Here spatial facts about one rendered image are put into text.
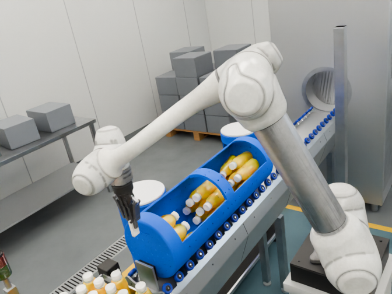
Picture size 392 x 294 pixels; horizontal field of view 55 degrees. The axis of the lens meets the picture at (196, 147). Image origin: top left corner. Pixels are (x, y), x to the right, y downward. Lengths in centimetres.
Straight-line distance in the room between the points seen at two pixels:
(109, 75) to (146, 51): 82
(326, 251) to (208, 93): 56
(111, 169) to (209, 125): 409
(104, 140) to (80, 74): 398
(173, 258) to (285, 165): 69
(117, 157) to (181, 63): 407
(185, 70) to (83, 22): 145
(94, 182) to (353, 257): 76
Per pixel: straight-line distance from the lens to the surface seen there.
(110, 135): 129
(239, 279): 279
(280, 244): 260
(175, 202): 189
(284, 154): 100
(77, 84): 521
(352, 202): 132
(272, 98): 92
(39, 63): 493
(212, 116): 511
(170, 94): 545
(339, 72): 241
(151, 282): 166
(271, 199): 220
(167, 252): 153
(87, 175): 115
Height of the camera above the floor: 205
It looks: 23 degrees down
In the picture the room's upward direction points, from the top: 10 degrees counter-clockwise
